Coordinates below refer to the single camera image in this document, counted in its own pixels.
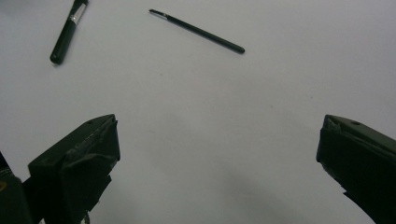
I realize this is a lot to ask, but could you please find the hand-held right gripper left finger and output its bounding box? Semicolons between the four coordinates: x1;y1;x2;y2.
22;114;121;224

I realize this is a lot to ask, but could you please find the thick black makeup brush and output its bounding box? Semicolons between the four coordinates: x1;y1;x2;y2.
49;0;90;65

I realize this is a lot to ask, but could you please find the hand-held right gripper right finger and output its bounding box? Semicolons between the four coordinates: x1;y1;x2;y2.
316;114;396;224

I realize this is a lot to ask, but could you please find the thin black makeup brush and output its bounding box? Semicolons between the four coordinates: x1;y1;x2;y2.
148;8;246;55

